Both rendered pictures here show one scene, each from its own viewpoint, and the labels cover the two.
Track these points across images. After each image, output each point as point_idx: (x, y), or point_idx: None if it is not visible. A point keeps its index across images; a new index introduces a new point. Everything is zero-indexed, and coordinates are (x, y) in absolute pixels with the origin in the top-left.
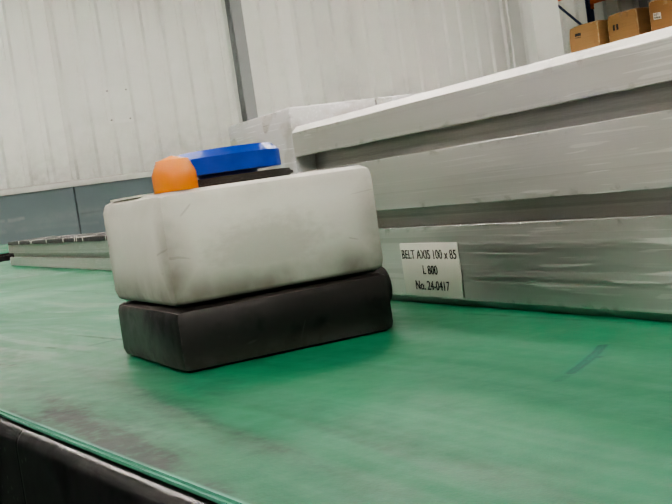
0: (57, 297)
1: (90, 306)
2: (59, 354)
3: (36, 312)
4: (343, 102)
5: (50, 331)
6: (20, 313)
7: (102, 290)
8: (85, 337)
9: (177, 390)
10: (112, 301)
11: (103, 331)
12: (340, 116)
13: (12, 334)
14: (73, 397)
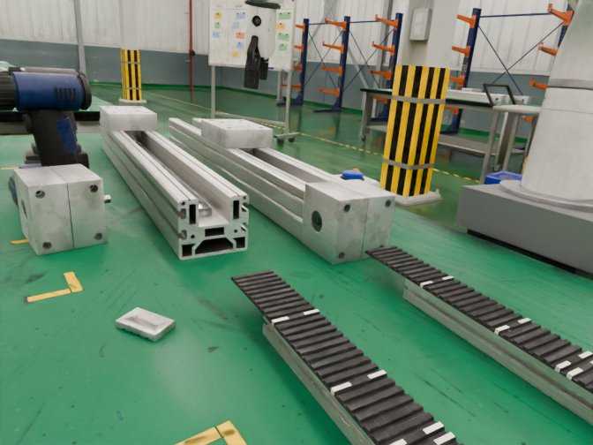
0: (555, 318)
1: (468, 271)
2: (398, 218)
3: (498, 276)
4: (342, 180)
5: (433, 239)
6: (511, 280)
7: (531, 320)
8: (407, 228)
9: None
10: (464, 275)
11: (406, 230)
12: (338, 177)
13: (450, 243)
14: None
